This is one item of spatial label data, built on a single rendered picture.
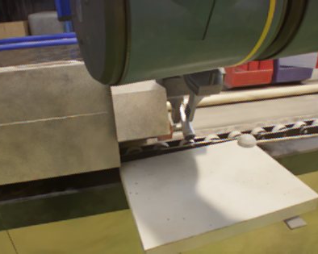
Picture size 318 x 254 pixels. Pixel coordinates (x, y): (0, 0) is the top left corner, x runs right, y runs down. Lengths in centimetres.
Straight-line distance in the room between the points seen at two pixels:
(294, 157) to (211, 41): 52
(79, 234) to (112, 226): 7
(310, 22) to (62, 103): 37
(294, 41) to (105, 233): 52
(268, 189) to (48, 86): 41
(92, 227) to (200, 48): 49
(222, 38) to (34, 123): 37
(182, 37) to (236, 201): 33
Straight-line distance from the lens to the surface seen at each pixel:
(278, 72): 117
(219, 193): 46
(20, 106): 48
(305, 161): 70
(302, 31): 24
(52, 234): 61
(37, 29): 954
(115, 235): 62
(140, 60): 16
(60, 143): 48
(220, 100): 93
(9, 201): 57
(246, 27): 19
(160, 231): 39
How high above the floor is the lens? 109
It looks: 26 degrees down
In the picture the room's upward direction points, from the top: 2 degrees counter-clockwise
